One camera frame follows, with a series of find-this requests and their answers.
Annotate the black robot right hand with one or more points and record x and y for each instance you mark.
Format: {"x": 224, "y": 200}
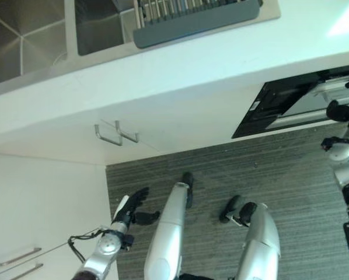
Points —
{"x": 339, "y": 112}

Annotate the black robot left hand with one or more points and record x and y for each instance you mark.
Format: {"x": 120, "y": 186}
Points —
{"x": 127, "y": 207}

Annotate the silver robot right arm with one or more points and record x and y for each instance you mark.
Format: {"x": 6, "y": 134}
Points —
{"x": 344, "y": 153}

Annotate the silver dishwasher rack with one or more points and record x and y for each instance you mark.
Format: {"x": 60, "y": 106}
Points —
{"x": 311, "y": 112}

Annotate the silver robot left leg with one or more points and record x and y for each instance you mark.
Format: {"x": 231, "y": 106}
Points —
{"x": 170, "y": 224}

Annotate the silver robot leg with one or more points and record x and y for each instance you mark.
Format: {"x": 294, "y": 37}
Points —
{"x": 262, "y": 236}
{"x": 170, "y": 224}

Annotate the white drawer cabinet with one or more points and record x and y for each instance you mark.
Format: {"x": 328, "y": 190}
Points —
{"x": 46, "y": 204}

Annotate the white sink base cabinet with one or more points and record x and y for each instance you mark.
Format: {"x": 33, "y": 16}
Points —
{"x": 177, "y": 116}

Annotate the dark robot right foot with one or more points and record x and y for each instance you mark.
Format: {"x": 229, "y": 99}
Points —
{"x": 231, "y": 205}

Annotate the silver robot right leg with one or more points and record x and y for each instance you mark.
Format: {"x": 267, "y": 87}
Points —
{"x": 262, "y": 236}

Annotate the grey dish rack tray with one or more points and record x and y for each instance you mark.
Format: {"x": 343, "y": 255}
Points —
{"x": 174, "y": 33}

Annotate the stainless steel double sink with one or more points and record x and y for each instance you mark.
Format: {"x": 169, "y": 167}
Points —
{"x": 17, "y": 41}

